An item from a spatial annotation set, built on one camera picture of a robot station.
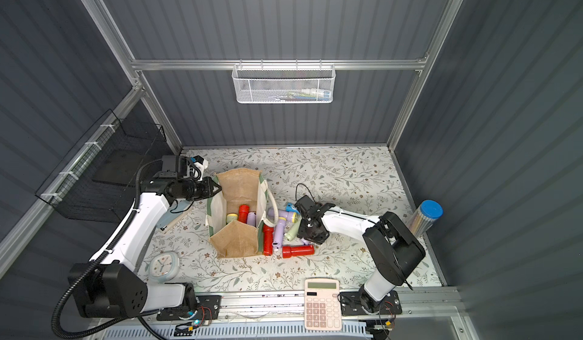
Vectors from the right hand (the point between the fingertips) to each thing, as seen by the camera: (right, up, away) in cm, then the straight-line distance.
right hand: (305, 236), depth 88 cm
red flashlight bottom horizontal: (-4, -4, -6) cm, 8 cm away
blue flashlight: (-7, +10, +7) cm, 14 cm away
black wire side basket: (-68, +23, -17) cm, 73 cm away
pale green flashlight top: (-30, +7, +3) cm, 31 cm away
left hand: (-31, +19, -8) cm, 37 cm away
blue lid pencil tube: (+40, +11, -13) cm, 43 cm away
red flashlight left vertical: (-15, 0, -2) cm, 15 cm away
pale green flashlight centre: (-5, +2, -1) cm, 6 cm away
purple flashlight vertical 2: (-10, +3, 0) cm, 11 cm away
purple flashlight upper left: (-10, +8, +2) cm, 12 cm away
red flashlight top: (-26, +8, +5) cm, 28 cm away
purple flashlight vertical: (-22, +6, +3) cm, 23 cm away
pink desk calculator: (+5, -17, -16) cm, 24 cm away
